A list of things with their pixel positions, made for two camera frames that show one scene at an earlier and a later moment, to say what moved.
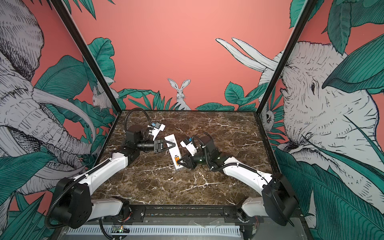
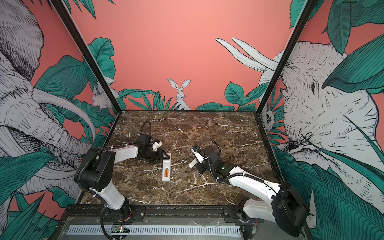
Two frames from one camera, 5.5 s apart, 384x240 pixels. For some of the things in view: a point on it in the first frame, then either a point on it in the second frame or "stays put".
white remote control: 173,151 -> 166,168
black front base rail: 187,215 stays put
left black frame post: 87,54 stays put
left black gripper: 158,146 -> 158,156
